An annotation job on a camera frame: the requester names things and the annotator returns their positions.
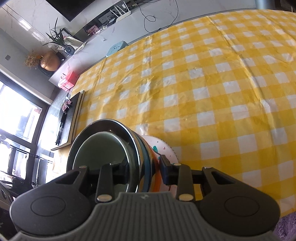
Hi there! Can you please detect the large white Fruity plate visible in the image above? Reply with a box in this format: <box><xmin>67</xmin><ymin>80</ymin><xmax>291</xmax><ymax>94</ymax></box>
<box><xmin>142</xmin><ymin>136</ymin><xmax>179</xmax><ymax>196</ymax></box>

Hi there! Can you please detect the blue steel bowl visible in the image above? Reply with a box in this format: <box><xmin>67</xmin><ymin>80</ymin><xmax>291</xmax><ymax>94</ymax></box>
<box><xmin>132</xmin><ymin>131</ymin><xmax>153</xmax><ymax>192</ymax></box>

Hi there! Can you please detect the green ceramic bowl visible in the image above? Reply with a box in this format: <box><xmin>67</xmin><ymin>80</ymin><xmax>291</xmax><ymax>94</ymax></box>
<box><xmin>72</xmin><ymin>131</ymin><xmax>130</xmax><ymax>186</ymax></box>

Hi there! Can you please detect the black notebook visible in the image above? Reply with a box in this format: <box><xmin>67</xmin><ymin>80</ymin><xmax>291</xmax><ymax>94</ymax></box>
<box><xmin>51</xmin><ymin>90</ymin><xmax>85</xmax><ymax>151</ymax></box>

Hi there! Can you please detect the pink tissue packet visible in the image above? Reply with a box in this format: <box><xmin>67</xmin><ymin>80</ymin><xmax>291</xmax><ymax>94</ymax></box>
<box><xmin>61</xmin><ymin>97</ymin><xmax>72</xmax><ymax>113</ymax></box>

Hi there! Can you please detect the yellow checked tablecloth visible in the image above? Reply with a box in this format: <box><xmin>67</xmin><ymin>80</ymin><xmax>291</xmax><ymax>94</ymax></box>
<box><xmin>73</xmin><ymin>10</ymin><xmax>295</xmax><ymax>215</ymax></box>

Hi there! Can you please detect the pink storage box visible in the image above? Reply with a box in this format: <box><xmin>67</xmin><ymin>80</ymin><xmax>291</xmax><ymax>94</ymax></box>
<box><xmin>58</xmin><ymin>70</ymin><xmax>79</xmax><ymax>91</ymax></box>

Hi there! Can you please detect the blue plastic stool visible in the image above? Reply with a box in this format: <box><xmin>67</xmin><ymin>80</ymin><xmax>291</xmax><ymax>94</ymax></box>
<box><xmin>106</xmin><ymin>41</ymin><xmax>128</xmax><ymax>57</ymax></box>

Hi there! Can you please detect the white marble tv console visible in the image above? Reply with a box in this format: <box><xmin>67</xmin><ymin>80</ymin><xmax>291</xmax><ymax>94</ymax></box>
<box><xmin>49</xmin><ymin>1</ymin><xmax>256</xmax><ymax>85</ymax></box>

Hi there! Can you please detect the purple fluffy rug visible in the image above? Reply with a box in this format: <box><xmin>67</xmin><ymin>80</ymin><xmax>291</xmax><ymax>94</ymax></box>
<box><xmin>273</xmin><ymin>212</ymin><xmax>296</xmax><ymax>241</ymax></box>

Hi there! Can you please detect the gold acorn vase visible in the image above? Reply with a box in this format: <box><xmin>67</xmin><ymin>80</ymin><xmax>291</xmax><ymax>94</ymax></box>
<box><xmin>24</xmin><ymin>51</ymin><xmax>61</xmax><ymax>72</ymax></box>

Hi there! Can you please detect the pink photo card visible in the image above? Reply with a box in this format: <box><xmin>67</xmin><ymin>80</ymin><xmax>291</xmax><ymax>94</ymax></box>
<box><xmin>86</xmin><ymin>25</ymin><xmax>99</xmax><ymax>36</ymax></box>

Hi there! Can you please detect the blue glass vase plant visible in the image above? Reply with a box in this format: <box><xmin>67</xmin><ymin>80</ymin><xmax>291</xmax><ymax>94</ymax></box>
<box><xmin>44</xmin><ymin>18</ymin><xmax>75</xmax><ymax>56</ymax></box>

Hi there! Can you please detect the white wifi router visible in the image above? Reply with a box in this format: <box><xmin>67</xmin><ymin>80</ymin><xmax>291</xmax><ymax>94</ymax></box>
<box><xmin>109</xmin><ymin>1</ymin><xmax>132</xmax><ymax>22</ymax></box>

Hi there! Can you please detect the black television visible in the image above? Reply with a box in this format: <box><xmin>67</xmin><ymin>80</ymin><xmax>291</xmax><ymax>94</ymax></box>
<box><xmin>46</xmin><ymin>0</ymin><xmax>94</xmax><ymax>22</ymax></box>

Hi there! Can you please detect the grey trash can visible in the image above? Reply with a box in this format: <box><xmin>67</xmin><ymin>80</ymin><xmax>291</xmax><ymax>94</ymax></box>
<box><xmin>255</xmin><ymin>0</ymin><xmax>275</xmax><ymax>9</ymax></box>

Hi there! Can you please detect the black cable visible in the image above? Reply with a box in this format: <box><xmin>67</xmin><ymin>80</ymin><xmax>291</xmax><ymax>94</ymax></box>
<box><xmin>137</xmin><ymin>0</ymin><xmax>179</xmax><ymax>33</ymax></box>

